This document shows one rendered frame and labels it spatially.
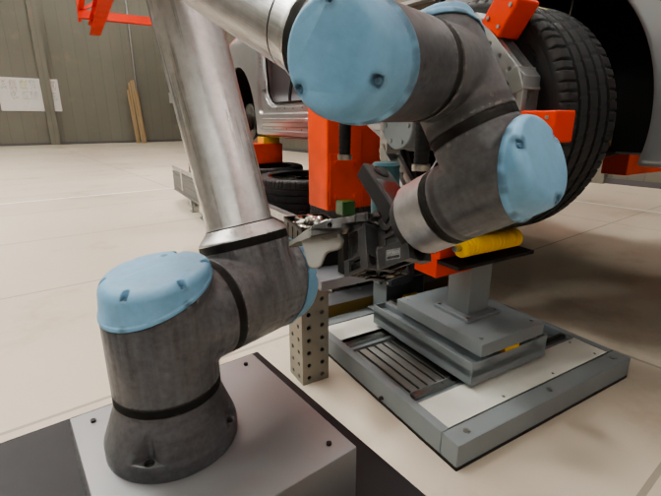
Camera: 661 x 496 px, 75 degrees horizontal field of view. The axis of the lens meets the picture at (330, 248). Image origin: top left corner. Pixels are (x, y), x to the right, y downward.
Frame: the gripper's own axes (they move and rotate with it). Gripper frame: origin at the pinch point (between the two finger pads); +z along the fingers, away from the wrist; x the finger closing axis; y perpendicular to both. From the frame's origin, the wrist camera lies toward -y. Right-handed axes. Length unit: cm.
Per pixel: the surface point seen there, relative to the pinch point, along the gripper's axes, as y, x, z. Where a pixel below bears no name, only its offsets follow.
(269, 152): -163, 94, 231
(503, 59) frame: -51, 45, -8
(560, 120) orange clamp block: -32, 51, -15
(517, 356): 14, 92, 33
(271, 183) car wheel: -100, 67, 168
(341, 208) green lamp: -23.0, 23.6, 30.1
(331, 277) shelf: -7.2, 26.8, 40.9
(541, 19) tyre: -61, 53, -15
